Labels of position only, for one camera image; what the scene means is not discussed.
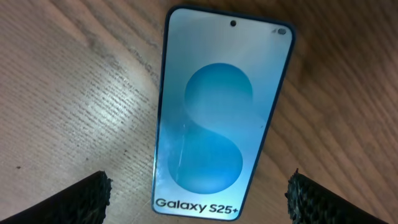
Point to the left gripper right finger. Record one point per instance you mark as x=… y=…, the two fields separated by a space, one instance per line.
x=310 y=203

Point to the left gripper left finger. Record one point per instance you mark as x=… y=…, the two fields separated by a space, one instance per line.
x=84 y=202

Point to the blue Galaxy smartphone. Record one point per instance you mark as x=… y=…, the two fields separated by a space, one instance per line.
x=221 y=76

